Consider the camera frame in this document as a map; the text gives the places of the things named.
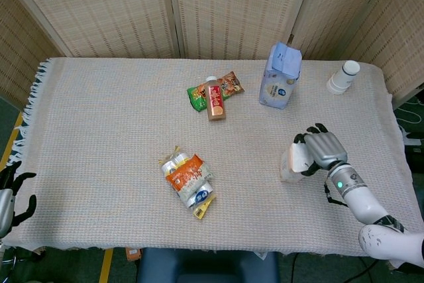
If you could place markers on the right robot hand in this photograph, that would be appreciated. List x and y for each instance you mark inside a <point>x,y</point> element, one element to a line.
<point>326,148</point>

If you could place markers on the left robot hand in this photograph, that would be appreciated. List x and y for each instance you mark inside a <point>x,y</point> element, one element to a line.
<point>5,203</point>

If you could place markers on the tissue pack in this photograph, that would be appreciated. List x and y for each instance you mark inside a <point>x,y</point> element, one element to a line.
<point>291,167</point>

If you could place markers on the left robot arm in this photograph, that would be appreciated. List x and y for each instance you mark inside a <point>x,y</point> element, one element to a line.
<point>1,246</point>

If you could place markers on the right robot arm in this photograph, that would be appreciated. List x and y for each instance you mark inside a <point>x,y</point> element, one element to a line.
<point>361,197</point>

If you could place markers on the blue white bag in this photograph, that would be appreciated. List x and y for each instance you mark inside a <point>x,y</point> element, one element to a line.
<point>276,90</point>

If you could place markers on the small orange box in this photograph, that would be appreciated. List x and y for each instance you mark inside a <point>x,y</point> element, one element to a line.
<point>133,254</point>

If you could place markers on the white bottle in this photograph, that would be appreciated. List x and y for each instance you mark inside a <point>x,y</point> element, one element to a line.
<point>341,81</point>

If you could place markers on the beige woven tablecloth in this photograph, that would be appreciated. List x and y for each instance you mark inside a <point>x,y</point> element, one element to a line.
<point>99,147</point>

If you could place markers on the brass screen hinge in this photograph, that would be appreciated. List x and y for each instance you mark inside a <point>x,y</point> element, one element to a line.
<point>291,38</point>

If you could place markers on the brown juice bottle red label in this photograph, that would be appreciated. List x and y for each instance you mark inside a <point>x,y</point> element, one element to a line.
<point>215,104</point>

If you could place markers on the woven bamboo screen panel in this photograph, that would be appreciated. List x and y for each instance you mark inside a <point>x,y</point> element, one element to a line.
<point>238,8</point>
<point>20,47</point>
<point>397,31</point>
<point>99,8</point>
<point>338,14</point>

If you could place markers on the orange snack bag bundle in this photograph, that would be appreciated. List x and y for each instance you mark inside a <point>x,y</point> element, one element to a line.
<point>200,197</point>

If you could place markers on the green and orange snack bag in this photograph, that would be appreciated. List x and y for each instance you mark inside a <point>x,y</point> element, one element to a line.
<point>195,97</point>

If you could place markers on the orange and white snack bag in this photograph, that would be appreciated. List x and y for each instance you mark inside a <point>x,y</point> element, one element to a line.
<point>187,177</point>

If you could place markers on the blue padded seat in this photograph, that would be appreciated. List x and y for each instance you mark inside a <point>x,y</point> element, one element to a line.
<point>205,263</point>

